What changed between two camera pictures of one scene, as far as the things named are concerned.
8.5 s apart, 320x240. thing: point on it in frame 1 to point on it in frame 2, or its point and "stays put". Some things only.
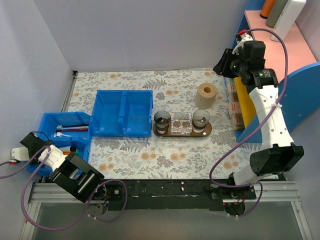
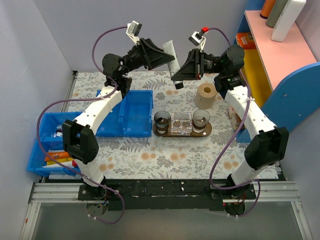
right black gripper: (225, 64) to (198, 64)
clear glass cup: (200, 118) stays put
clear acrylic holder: (181, 123) stays put
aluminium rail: (272, 193) stays put
